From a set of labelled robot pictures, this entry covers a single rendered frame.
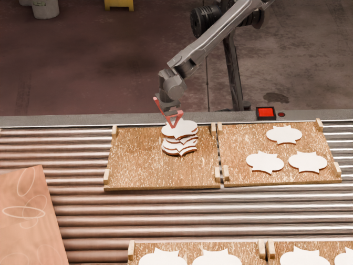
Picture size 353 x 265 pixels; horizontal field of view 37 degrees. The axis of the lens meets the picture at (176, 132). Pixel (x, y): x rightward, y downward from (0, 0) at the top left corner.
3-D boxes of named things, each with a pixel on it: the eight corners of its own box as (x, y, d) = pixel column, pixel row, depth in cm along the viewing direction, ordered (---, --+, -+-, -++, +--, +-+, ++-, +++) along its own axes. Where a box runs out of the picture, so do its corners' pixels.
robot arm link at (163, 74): (171, 65, 184) (156, 68, 182) (178, 74, 178) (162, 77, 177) (172, 82, 188) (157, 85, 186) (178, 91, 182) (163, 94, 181)
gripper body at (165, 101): (164, 112, 184) (163, 94, 179) (154, 98, 192) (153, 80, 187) (181, 108, 186) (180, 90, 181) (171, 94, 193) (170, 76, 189)
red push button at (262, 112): (257, 111, 220) (258, 108, 219) (271, 110, 220) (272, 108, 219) (259, 119, 215) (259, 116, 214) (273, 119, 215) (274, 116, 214)
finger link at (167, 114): (166, 133, 187) (165, 112, 181) (159, 123, 192) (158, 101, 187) (184, 129, 189) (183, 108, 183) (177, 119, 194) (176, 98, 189)
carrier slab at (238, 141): (216, 128, 210) (216, 124, 209) (318, 124, 210) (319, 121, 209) (224, 187, 182) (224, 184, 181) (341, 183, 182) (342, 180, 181)
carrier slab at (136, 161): (113, 131, 211) (113, 128, 210) (215, 129, 210) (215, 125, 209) (103, 191, 183) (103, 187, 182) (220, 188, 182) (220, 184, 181)
